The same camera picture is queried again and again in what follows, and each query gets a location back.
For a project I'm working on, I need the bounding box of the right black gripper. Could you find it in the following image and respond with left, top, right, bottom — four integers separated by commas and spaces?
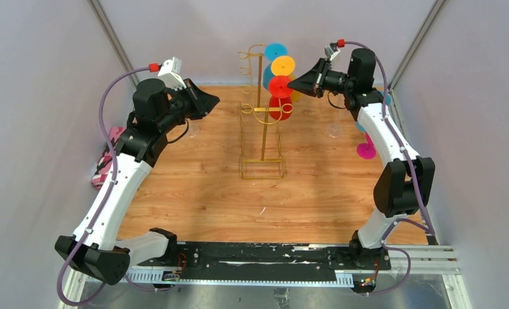
287, 58, 355, 99

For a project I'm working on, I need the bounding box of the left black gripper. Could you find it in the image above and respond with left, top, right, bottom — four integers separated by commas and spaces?
158, 78, 219, 133

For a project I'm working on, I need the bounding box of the clear wine glass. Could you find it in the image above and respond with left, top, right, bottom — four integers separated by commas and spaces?
326, 99, 344, 138
187, 121, 200, 138

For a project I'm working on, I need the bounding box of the yellow wine glass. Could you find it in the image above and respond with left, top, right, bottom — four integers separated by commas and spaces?
265, 55, 301, 102

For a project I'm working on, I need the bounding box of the red wine glass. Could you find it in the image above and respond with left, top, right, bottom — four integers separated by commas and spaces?
268, 75, 293, 121

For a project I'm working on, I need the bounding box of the light blue wine glass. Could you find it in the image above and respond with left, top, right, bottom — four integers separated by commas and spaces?
356, 89, 392, 132

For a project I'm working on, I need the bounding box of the pink wine glass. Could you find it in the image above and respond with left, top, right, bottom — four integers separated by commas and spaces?
356, 132, 377, 160

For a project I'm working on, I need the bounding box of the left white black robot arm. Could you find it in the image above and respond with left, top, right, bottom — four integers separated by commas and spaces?
55, 79, 220, 285

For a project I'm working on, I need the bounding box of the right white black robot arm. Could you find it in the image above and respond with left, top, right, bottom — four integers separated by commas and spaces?
288, 45, 436, 269

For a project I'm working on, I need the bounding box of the pink camouflage cloth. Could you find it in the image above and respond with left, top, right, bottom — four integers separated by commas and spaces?
91, 126, 125, 190

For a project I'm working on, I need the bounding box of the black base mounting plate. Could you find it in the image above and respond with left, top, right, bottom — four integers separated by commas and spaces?
169, 241, 391, 283

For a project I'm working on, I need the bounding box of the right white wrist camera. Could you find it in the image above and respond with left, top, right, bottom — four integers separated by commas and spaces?
324, 42, 340, 62

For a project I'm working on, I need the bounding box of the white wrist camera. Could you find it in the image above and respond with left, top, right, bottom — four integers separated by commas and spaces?
158, 57, 187, 91
324, 42, 340, 62

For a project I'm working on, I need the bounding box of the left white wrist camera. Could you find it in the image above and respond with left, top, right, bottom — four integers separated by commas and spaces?
158, 57, 187, 91

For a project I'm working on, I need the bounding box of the gold wire glass rack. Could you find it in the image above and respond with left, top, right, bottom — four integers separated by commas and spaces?
238, 44, 286, 180

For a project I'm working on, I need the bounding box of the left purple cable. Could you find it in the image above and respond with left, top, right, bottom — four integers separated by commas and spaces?
56, 62, 174, 308

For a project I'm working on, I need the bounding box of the aluminium frame rail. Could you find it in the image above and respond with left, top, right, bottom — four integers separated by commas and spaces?
60, 238, 468, 309

